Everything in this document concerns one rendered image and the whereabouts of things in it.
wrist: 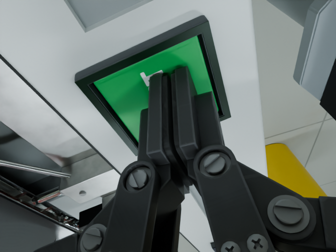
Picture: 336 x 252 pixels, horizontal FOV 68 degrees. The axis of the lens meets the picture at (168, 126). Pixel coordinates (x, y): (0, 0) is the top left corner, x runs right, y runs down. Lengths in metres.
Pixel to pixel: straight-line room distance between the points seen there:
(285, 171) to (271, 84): 0.66
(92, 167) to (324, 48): 0.30
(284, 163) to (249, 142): 1.83
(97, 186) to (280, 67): 1.41
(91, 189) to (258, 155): 0.17
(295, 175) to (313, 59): 1.62
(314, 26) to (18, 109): 0.31
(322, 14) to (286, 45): 1.17
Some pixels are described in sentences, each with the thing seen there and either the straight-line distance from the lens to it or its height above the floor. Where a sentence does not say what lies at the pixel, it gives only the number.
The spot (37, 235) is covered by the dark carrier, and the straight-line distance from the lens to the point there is 0.38.
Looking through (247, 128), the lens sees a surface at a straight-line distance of 0.16.
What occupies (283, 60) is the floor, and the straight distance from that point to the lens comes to 1.56.
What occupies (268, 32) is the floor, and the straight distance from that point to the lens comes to 1.40.
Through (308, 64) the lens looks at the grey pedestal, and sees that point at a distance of 0.37.
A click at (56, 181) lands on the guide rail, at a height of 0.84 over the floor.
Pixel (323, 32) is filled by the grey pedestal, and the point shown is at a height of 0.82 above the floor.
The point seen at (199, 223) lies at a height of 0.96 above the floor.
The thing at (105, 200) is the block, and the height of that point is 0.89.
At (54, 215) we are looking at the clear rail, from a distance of 0.33.
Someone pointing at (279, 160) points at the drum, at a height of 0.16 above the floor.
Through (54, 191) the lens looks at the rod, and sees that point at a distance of 0.29.
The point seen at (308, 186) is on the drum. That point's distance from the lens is 1.94.
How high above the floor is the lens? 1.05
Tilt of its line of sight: 43 degrees down
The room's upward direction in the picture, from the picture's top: 163 degrees clockwise
